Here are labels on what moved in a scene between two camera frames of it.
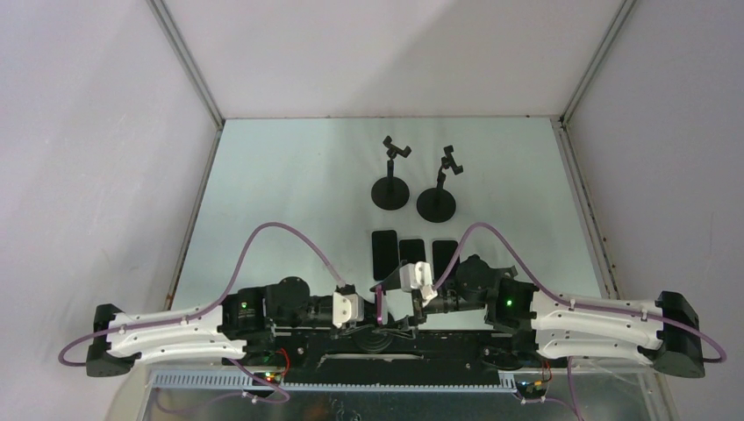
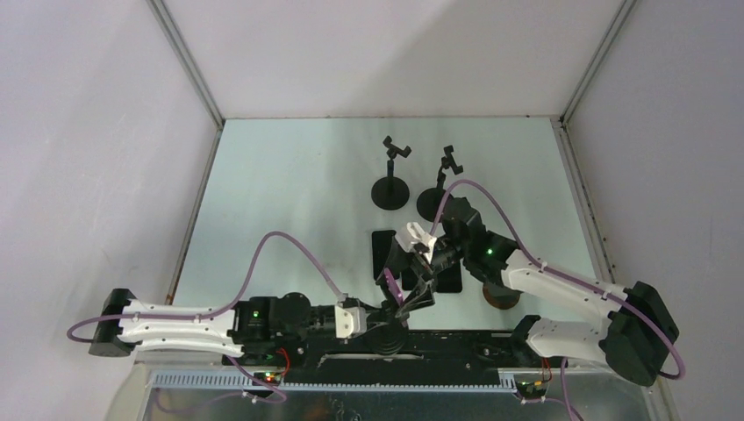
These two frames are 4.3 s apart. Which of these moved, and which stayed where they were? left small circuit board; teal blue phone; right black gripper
Moved: right black gripper
Stayed: left small circuit board; teal blue phone
